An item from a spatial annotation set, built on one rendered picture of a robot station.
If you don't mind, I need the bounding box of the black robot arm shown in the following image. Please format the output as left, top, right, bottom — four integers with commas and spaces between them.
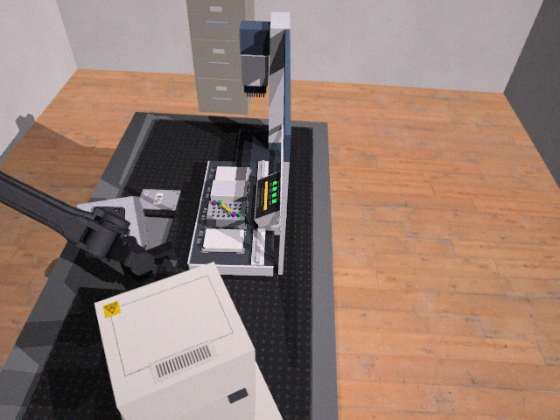
0, 171, 178, 282

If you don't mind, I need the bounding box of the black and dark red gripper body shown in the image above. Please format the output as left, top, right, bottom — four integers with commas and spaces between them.
121, 264, 156, 291

